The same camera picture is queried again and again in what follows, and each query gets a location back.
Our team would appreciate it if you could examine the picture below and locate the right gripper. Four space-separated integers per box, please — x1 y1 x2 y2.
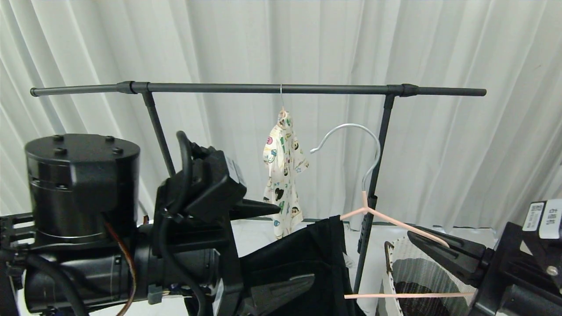
407 222 562 316

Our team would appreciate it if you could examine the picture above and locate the cream printed garment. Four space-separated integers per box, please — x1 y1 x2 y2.
263 110 310 240

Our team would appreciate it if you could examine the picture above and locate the black t-shirt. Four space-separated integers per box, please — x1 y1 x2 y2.
239 215 366 316

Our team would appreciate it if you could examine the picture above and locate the black clothes rack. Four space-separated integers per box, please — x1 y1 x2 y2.
30 81 487 294

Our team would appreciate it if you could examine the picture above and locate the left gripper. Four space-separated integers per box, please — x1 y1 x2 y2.
134 198 317 316

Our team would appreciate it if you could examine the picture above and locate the white curtain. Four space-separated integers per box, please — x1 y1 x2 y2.
0 0 562 231

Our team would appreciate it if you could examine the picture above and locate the white laundry basket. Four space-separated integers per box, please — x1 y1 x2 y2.
383 237 478 316

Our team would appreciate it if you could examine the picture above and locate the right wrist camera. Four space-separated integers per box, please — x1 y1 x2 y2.
522 198 562 290

